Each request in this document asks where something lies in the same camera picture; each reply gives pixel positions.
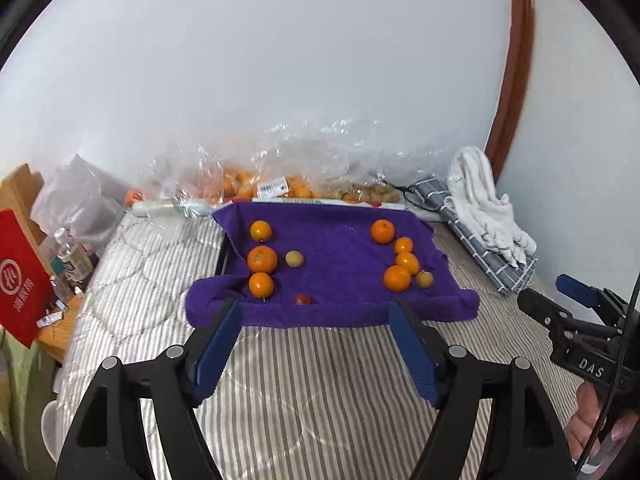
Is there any purple towel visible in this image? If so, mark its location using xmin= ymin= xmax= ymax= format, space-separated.
xmin=186 ymin=202 xmax=481 ymax=329

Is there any white wrapped roll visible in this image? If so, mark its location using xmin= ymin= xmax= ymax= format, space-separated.
xmin=131 ymin=199 xmax=211 ymax=218

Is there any crumpled clear plastic bag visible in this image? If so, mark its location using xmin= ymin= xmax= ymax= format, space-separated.
xmin=30 ymin=154 xmax=126 ymax=261

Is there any clear plastic bag of oranges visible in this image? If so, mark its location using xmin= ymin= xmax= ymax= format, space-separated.
xmin=140 ymin=125 xmax=326 ymax=206

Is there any grey checked folded cloth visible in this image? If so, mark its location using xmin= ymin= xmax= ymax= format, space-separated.
xmin=412 ymin=175 xmax=538 ymax=293

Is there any striped bed cover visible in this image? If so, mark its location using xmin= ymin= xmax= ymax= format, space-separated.
xmin=52 ymin=205 xmax=586 ymax=480

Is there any brown wooden frame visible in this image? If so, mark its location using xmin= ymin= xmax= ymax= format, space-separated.
xmin=484 ymin=0 xmax=536 ymax=183

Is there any oval orange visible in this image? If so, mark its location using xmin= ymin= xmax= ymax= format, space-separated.
xmin=383 ymin=265 xmax=412 ymax=293

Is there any white striped towel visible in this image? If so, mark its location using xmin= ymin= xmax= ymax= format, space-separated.
xmin=445 ymin=146 xmax=538 ymax=268

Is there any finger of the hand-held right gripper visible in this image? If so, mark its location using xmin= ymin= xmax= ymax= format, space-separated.
xmin=517 ymin=289 xmax=616 ymax=343
xmin=556 ymin=274 xmax=631 ymax=321

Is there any red paper bag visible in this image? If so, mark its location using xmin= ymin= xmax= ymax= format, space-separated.
xmin=0 ymin=209 xmax=55 ymax=348

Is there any white round container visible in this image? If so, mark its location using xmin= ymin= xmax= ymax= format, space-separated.
xmin=41 ymin=400 xmax=63 ymax=461

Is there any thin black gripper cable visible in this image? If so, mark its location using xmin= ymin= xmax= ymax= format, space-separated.
xmin=575 ymin=270 xmax=640 ymax=476

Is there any person's right hand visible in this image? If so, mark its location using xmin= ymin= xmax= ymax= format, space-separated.
xmin=565 ymin=382 xmax=640 ymax=463

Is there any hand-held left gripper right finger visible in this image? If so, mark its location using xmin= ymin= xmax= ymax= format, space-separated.
xmin=389 ymin=300 xmax=573 ymax=480

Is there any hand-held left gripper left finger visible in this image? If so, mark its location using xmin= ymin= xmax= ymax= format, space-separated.
xmin=55 ymin=299 xmax=244 ymax=480

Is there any clear plastic bottle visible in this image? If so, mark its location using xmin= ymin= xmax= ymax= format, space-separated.
xmin=47 ymin=227 xmax=93 ymax=281

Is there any clear plastic bag of nuts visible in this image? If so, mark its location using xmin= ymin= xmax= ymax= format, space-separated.
xmin=270 ymin=115 xmax=451 ymax=206

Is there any light green cloth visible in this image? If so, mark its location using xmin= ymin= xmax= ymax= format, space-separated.
xmin=0 ymin=330 xmax=56 ymax=466

